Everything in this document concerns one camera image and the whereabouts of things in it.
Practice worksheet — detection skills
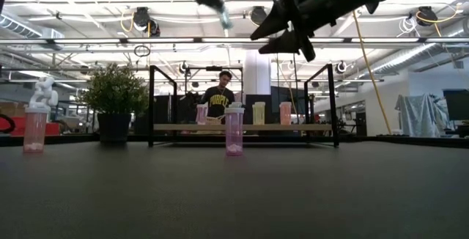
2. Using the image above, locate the black cable loop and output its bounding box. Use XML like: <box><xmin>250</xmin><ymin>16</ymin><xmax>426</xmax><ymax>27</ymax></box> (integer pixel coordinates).
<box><xmin>0</xmin><ymin>113</ymin><xmax>16</xmax><ymax>134</ymax></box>

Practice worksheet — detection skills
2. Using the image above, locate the pink medicine bottle white cap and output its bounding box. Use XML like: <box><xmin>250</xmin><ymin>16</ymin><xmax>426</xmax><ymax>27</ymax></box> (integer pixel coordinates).
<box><xmin>195</xmin><ymin>103</ymin><xmax>209</xmax><ymax>125</ymax></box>
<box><xmin>224</xmin><ymin>107</ymin><xmax>245</xmax><ymax>157</ymax></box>

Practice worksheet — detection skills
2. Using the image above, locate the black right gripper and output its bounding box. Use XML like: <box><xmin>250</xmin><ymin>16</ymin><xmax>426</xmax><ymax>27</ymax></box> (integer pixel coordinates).
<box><xmin>250</xmin><ymin>0</ymin><xmax>367</xmax><ymax>63</ymax></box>

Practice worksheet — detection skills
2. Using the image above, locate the thin black hanging cable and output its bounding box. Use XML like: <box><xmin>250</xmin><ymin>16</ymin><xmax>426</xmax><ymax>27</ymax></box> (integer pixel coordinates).
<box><xmin>275</xmin><ymin>54</ymin><xmax>281</xmax><ymax>105</ymax></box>

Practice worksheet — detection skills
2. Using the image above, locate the silver ventilation duct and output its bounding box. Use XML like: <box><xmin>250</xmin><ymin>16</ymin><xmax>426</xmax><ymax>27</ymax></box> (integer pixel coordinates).
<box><xmin>0</xmin><ymin>11</ymin><xmax>65</xmax><ymax>41</ymax></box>
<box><xmin>361</xmin><ymin>43</ymin><xmax>469</xmax><ymax>81</ymax></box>

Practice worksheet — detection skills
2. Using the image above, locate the long ceiling light strip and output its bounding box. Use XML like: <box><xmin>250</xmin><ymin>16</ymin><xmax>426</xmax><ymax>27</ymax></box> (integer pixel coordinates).
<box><xmin>0</xmin><ymin>37</ymin><xmax>469</xmax><ymax>46</ymax></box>

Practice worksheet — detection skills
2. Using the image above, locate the green potted plant black pot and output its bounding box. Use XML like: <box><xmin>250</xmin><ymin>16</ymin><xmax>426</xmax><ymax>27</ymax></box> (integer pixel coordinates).
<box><xmin>78</xmin><ymin>62</ymin><xmax>150</xmax><ymax>145</ymax></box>

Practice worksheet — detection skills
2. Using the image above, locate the wooden shelf black metal frame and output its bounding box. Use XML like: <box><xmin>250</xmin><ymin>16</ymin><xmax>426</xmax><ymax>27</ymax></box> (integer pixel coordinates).
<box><xmin>147</xmin><ymin>64</ymin><xmax>340</xmax><ymax>149</ymax></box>

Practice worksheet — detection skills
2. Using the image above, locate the dark table mat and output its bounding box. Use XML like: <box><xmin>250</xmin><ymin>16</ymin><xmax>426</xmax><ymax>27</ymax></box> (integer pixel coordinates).
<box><xmin>0</xmin><ymin>141</ymin><xmax>469</xmax><ymax>239</ymax></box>

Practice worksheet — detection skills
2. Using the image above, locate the yellow medicine bottle white cap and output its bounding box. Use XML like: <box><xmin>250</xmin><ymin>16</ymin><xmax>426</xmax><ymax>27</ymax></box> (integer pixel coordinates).
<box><xmin>252</xmin><ymin>101</ymin><xmax>266</xmax><ymax>126</ymax></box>

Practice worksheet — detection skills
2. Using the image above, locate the yellow hanging cable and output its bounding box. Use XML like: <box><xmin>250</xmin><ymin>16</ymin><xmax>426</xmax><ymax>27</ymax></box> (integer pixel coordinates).
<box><xmin>352</xmin><ymin>10</ymin><xmax>394</xmax><ymax>136</ymax></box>

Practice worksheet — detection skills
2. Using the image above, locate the red box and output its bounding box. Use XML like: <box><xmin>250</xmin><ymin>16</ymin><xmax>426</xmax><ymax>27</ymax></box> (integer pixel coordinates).
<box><xmin>0</xmin><ymin>116</ymin><xmax>62</xmax><ymax>137</ymax></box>

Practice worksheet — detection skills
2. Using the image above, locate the person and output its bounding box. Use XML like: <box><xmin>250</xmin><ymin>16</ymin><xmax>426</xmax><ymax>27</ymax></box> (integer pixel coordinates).
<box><xmin>200</xmin><ymin>70</ymin><xmax>236</xmax><ymax>119</ymax></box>

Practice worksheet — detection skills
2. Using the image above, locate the black computer monitor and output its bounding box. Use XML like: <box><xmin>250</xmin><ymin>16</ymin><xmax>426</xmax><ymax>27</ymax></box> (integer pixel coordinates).
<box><xmin>270</xmin><ymin>86</ymin><xmax>307</xmax><ymax>116</ymax></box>
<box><xmin>442</xmin><ymin>88</ymin><xmax>469</xmax><ymax>122</ymax></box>

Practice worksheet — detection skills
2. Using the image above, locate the beige woven basket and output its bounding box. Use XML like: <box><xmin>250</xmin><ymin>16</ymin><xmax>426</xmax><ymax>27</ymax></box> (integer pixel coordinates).
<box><xmin>204</xmin><ymin>114</ymin><xmax>225</xmax><ymax>125</ymax></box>

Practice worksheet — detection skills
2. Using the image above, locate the orange medicine bottle white cap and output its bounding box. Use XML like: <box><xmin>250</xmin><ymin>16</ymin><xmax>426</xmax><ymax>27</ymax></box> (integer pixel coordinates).
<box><xmin>278</xmin><ymin>101</ymin><xmax>293</xmax><ymax>126</ymax></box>

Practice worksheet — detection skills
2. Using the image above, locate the grey cloth cover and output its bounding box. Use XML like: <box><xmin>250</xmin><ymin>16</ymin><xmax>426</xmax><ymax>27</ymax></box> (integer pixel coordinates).
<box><xmin>394</xmin><ymin>92</ymin><xmax>451</xmax><ymax>139</ymax></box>

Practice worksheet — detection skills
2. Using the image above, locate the black hanging ring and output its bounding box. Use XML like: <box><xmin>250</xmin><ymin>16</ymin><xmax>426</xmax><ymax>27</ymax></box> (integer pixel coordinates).
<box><xmin>133</xmin><ymin>45</ymin><xmax>152</xmax><ymax>58</ymax></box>

